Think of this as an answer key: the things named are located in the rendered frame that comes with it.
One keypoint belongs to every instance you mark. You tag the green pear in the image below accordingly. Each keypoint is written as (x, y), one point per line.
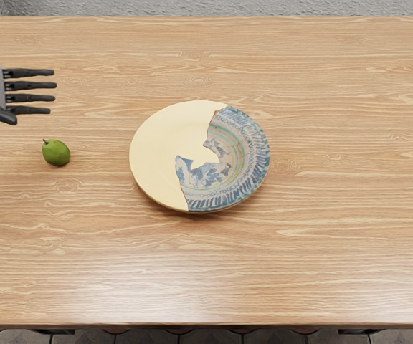
(56, 153)

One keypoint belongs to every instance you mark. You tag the cream plate with blue pattern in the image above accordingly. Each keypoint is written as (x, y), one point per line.
(167, 150)

